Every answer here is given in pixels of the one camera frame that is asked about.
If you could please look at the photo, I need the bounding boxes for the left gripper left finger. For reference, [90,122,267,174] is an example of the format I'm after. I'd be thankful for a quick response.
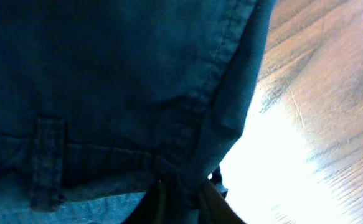
[122,180,167,224]

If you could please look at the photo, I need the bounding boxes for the navy blue denim shorts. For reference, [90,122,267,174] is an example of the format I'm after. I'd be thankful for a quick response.
[0,0,275,223]

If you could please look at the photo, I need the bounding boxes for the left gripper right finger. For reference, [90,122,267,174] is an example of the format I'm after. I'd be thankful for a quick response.
[198,179,245,224]

